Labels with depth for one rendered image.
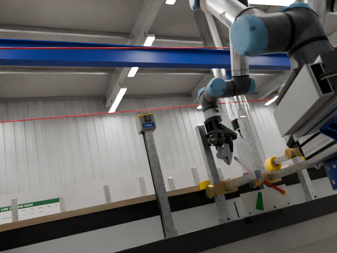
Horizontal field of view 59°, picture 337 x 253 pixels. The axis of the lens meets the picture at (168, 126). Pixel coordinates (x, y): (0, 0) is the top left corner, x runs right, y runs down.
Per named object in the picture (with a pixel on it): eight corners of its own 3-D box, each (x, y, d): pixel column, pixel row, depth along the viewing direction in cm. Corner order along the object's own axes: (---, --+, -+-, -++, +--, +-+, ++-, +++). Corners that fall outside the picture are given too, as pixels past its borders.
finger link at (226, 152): (222, 165, 127) (216, 144, 130) (231, 164, 131) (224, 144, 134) (227, 163, 125) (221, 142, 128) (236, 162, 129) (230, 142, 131)
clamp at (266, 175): (282, 180, 143) (278, 169, 144) (259, 185, 138) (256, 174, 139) (274, 182, 148) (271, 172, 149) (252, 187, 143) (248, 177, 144)
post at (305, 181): (323, 214, 144) (288, 122, 159) (318, 215, 143) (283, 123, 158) (318, 215, 147) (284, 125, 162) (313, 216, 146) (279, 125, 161)
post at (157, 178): (177, 235, 117) (153, 129, 132) (166, 238, 116) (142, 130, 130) (174, 235, 121) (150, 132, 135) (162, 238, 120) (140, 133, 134)
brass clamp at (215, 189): (239, 190, 133) (235, 178, 134) (212, 196, 128) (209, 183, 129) (232, 192, 138) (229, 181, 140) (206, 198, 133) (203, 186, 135)
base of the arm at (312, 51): (358, 56, 80) (343, 25, 83) (303, 71, 80) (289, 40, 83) (335, 81, 94) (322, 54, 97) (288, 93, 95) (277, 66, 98)
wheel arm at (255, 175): (264, 179, 111) (260, 168, 113) (257, 180, 110) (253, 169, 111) (212, 198, 149) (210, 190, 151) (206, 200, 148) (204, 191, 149)
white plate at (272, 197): (293, 205, 139) (285, 183, 142) (246, 217, 129) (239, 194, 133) (292, 205, 140) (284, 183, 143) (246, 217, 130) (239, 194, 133)
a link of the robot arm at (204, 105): (199, 86, 135) (194, 94, 143) (205, 108, 132) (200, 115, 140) (215, 84, 137) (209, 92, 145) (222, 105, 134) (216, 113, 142)
